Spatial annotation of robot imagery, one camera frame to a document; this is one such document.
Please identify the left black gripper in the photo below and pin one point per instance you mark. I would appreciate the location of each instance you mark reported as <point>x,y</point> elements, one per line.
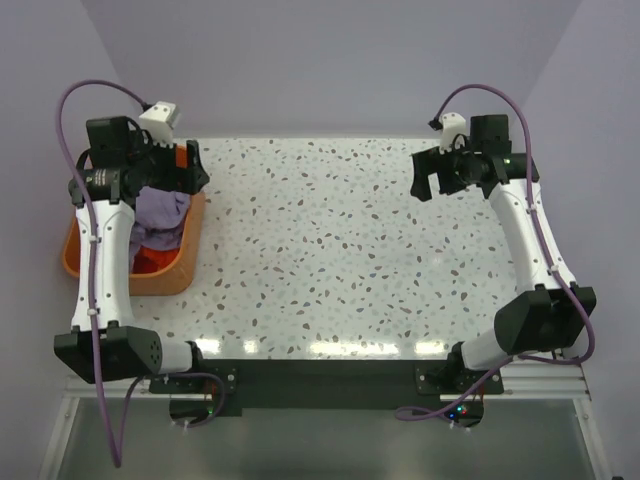
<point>189,179</point>

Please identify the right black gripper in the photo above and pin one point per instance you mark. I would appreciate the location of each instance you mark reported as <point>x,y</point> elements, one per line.
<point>429,162</point>

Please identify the purple t shirt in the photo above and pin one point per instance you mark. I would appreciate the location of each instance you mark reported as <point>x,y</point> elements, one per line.
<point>159,220</point>

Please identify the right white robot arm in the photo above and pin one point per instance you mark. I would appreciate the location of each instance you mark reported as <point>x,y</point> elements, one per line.
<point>550,309</point>

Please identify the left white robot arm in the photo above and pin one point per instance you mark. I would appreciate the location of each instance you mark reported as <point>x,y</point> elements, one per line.
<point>124,156</point>

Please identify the orange t shirt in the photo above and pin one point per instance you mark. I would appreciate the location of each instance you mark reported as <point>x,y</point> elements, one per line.
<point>148,261</point>

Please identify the orange plastic bin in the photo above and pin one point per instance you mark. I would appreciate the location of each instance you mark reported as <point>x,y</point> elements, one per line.
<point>174,278</point>

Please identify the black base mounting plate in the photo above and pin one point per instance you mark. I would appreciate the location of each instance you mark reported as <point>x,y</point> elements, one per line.
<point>411,389</point>

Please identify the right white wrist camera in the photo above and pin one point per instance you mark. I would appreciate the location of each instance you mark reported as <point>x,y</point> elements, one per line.
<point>453,131</point>

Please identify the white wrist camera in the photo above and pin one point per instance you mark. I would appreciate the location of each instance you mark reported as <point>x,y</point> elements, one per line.
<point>159,121</point>
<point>453,131</point>

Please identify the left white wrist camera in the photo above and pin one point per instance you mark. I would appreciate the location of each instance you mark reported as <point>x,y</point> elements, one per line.
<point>159,121</point>

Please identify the aluminium frame rail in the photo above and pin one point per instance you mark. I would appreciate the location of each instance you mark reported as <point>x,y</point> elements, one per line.
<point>521,381</point>

